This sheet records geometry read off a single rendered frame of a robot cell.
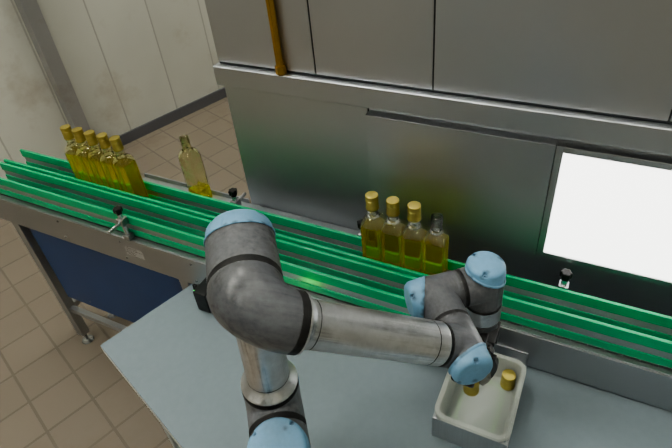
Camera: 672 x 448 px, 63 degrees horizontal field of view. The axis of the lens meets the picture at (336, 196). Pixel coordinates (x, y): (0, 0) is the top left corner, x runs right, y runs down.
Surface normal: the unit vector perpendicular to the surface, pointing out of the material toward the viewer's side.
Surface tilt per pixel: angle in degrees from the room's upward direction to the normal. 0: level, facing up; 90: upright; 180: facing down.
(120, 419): 0
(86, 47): 90
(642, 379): 90
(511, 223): 90
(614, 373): 90
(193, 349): 0
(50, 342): 0
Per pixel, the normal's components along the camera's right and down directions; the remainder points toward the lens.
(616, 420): -0.09, -0.79
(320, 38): -0.44, 0.58
